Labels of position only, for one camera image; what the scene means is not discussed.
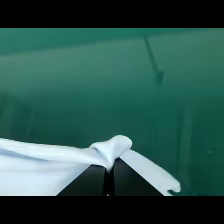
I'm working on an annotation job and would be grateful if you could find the white shirt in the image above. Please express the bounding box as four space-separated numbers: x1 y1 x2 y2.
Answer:
0 134 182 197

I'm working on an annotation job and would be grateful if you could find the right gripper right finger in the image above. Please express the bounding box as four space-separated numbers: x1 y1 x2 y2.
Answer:
109 157 164 197

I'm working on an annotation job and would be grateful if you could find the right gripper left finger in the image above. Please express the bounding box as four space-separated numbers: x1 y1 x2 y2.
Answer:
57 164 107 197

